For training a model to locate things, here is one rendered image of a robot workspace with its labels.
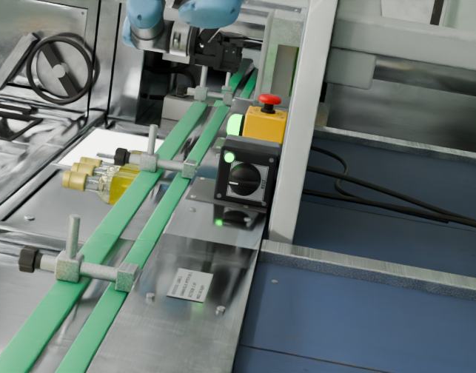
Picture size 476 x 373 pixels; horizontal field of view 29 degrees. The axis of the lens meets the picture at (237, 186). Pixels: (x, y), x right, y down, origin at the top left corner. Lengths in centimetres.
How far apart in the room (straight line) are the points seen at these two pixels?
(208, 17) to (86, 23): 118
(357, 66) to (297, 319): 34
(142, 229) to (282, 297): 24
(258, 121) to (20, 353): 80
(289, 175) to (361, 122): 171
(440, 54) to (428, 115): 173
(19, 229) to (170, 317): 98
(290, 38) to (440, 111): 97
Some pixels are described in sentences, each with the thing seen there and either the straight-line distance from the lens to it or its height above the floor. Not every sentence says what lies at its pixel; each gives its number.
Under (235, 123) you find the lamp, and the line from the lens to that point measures 159.
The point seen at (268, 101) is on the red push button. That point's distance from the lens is 157.
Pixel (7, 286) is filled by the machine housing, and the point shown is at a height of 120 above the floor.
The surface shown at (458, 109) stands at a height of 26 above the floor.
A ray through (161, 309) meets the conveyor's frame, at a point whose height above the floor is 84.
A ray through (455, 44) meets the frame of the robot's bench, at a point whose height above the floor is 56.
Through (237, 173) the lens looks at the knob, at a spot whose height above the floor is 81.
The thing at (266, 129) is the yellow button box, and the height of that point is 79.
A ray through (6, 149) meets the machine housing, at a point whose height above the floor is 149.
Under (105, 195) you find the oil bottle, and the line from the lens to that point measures 179.
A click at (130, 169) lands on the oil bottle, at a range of 184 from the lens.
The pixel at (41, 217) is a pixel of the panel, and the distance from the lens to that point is 198.
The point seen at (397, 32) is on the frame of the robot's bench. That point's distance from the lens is 117.
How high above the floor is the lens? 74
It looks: 3 degrees up
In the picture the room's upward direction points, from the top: 80 degrees counter-clockwise
